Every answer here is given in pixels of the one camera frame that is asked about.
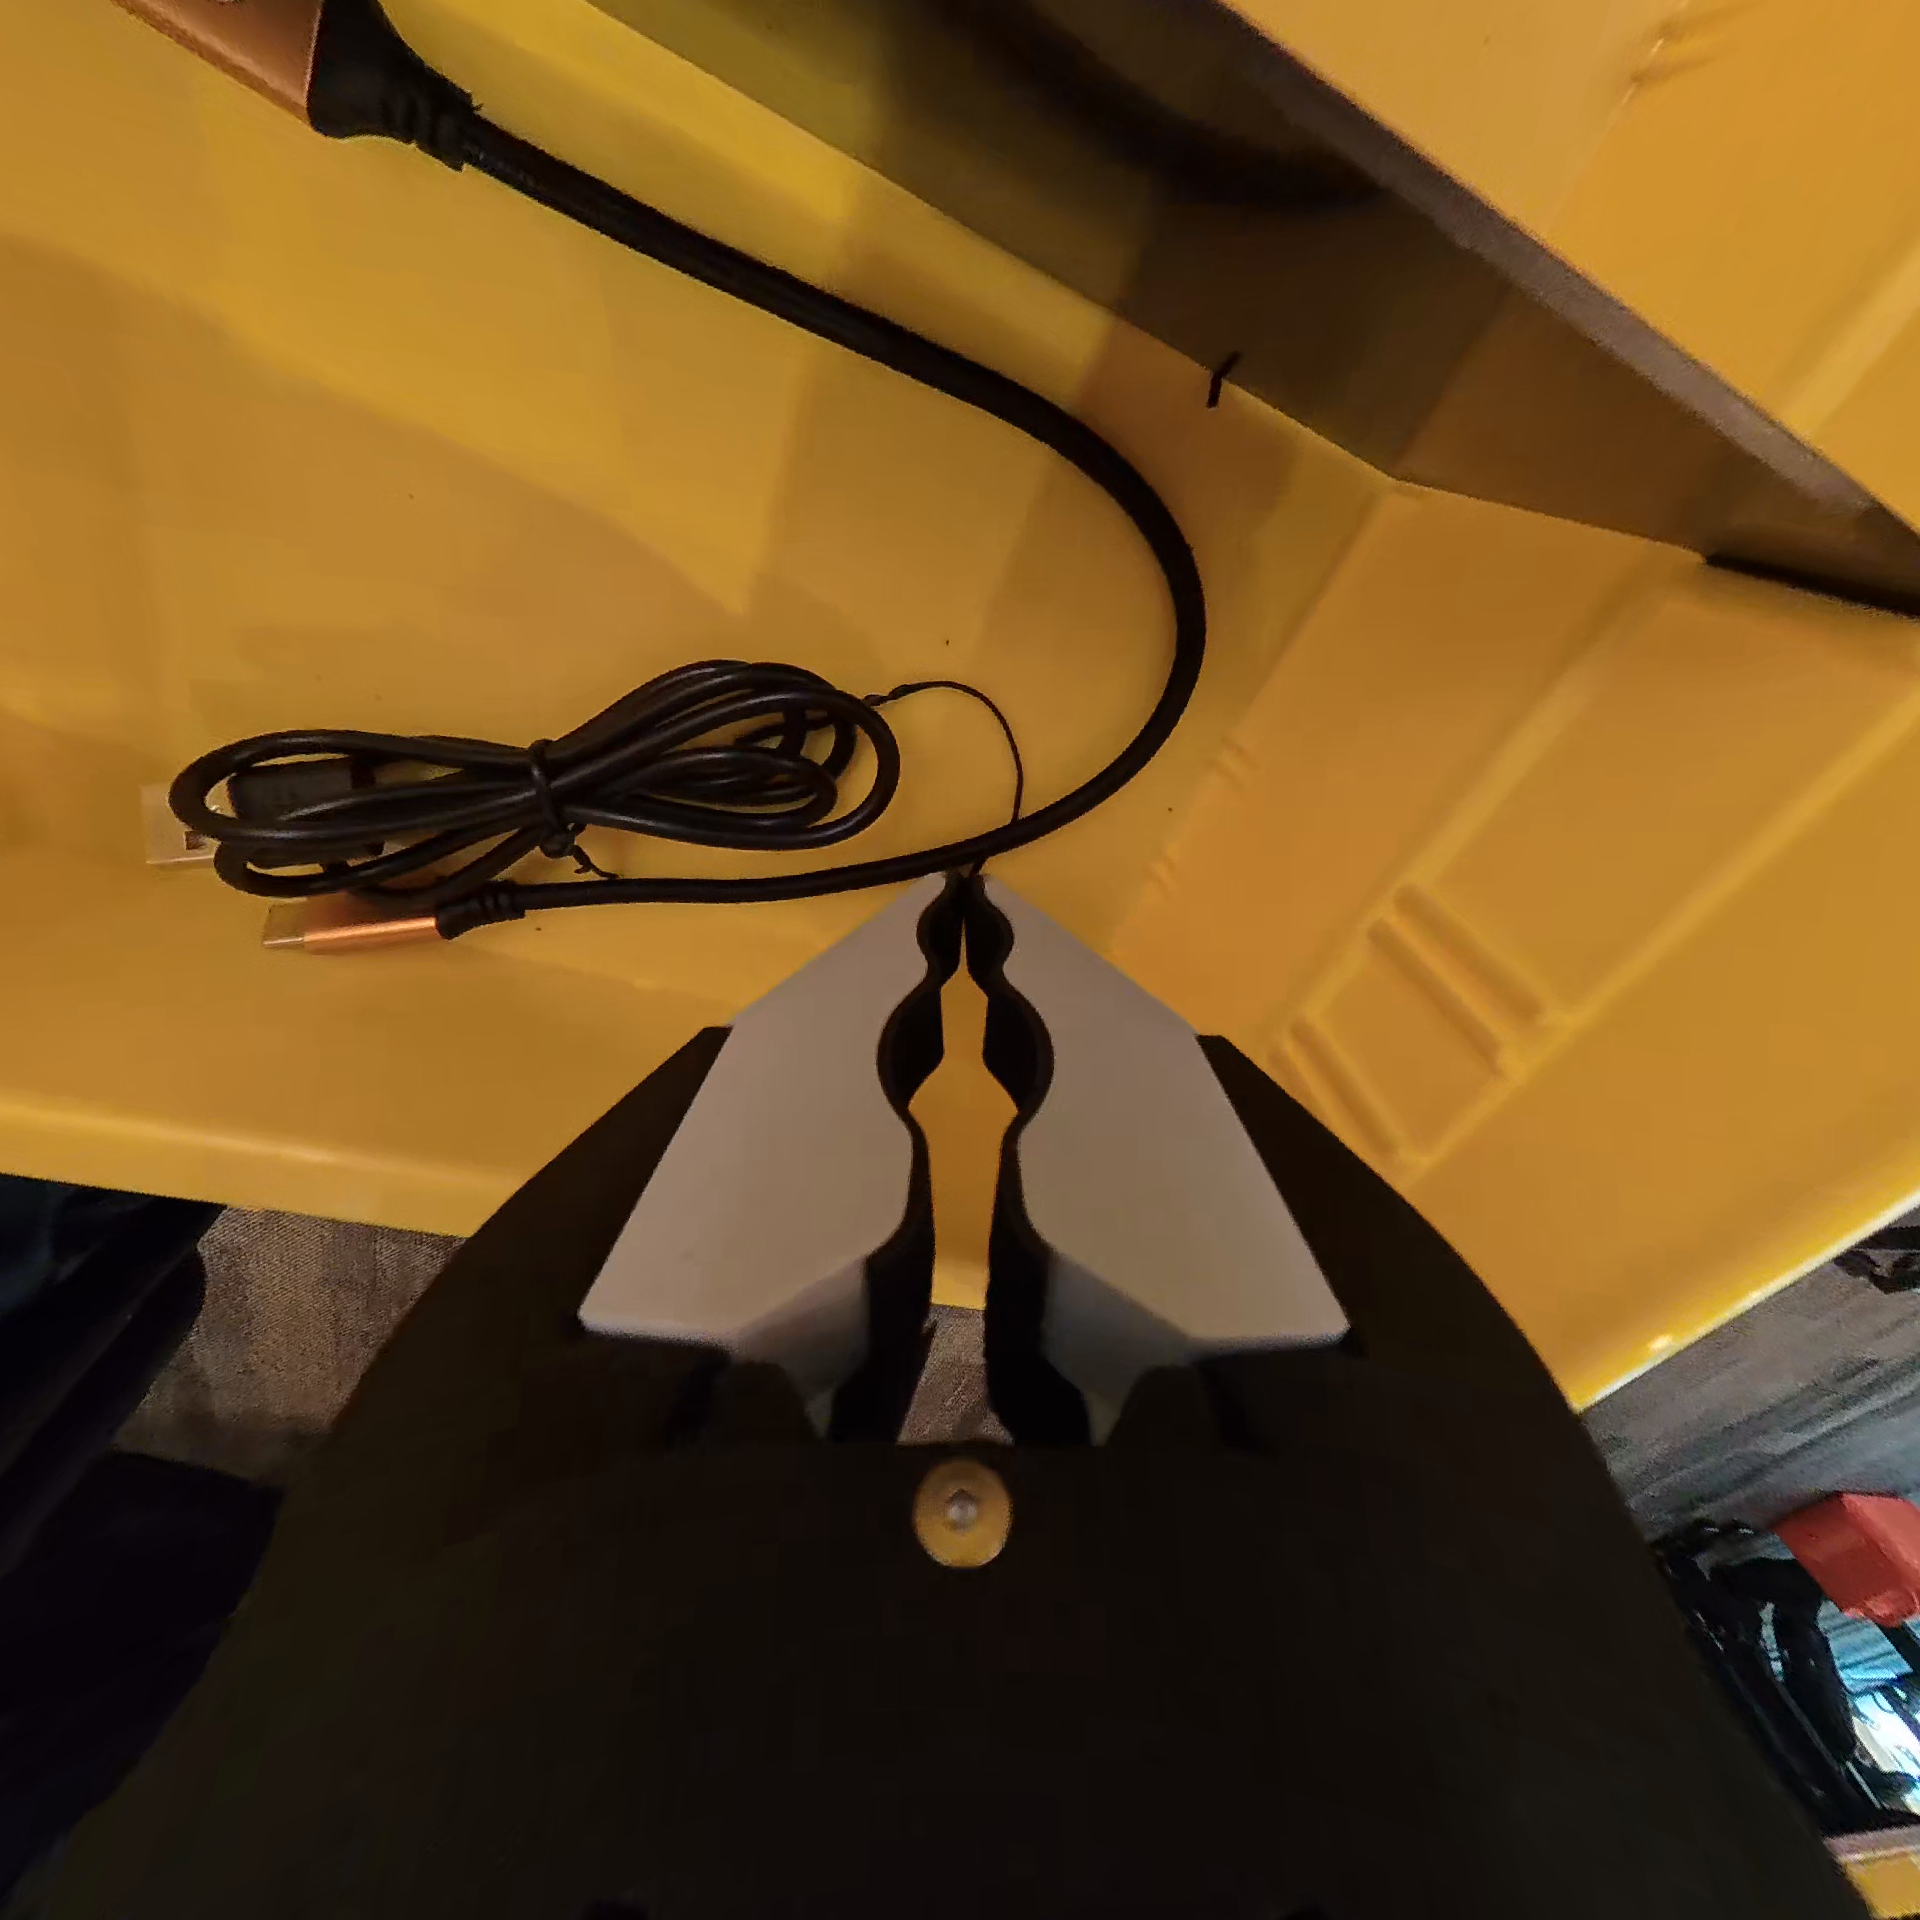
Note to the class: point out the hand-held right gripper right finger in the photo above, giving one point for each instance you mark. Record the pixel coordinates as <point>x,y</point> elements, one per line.
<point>1187,1202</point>

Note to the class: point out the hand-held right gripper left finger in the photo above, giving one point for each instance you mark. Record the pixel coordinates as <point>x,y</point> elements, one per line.
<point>750,1202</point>

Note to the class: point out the yellow plastic bin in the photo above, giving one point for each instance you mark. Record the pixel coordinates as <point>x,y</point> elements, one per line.
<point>450,452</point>

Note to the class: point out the black bin divider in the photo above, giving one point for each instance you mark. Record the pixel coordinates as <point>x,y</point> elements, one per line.
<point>1440,333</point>

